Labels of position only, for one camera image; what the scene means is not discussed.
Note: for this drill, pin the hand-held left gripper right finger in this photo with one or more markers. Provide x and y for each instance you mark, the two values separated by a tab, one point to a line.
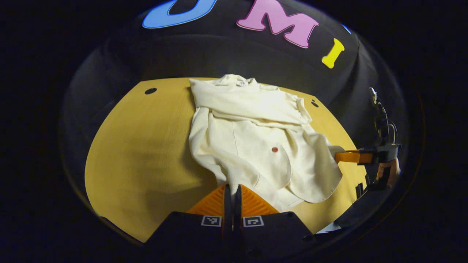
237	212

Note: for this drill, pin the black backdrop cloth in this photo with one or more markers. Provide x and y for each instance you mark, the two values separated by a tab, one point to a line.
226	51

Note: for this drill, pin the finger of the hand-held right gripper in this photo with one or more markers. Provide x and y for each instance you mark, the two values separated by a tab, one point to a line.
353	156

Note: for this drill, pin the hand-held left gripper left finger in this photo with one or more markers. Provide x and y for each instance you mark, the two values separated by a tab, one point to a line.
228	212

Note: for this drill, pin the cream button shirt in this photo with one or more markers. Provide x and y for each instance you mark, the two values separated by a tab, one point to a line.
248	124

